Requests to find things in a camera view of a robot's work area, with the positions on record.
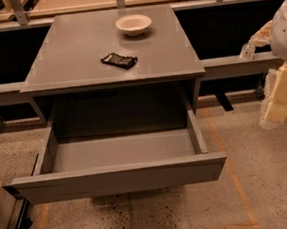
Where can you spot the padded gripper body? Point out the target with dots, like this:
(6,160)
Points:
(285,35)

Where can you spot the grey top drawer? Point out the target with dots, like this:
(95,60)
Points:
(131,140)

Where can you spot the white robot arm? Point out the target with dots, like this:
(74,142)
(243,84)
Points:
(278,33)

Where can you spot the grey drawer cabinet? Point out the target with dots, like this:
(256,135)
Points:
(69,61)

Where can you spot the clear plastic bottle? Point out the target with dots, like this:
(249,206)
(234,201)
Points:
(247,52)

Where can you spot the white ceramic bowl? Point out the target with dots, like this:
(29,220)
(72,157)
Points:
(133,25)

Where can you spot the black snack packet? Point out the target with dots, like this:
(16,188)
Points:
(119,61)

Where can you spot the black floor bar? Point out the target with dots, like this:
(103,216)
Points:
(23,221)

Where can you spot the long grey shelf rail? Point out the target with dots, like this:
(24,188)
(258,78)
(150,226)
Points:
(215,68)

